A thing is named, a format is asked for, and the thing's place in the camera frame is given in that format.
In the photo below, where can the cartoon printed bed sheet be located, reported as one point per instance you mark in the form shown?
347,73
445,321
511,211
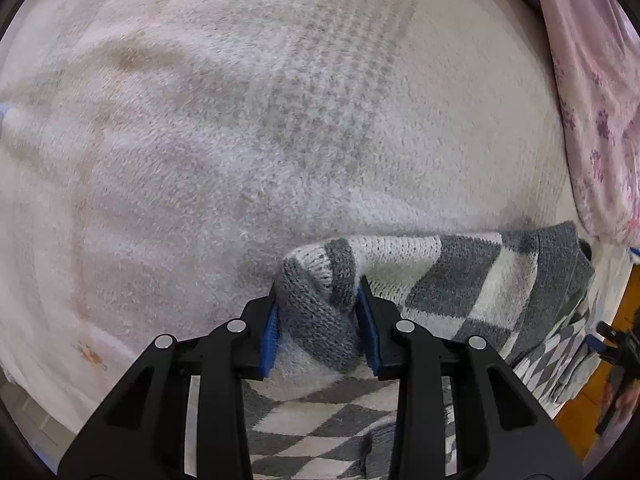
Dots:
607,280

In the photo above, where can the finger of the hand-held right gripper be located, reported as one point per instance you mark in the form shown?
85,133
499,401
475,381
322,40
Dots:
607,337

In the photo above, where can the grey white checkered cardigan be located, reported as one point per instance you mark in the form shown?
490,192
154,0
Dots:
450,280

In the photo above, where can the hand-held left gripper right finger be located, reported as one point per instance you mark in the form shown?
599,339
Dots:
370,335

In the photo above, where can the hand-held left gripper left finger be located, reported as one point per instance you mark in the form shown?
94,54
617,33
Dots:
270,340

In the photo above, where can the white fleece blanket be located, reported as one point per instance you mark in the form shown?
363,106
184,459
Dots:
250,135

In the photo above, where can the purple floral quilt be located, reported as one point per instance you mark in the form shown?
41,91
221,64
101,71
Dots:
595,85

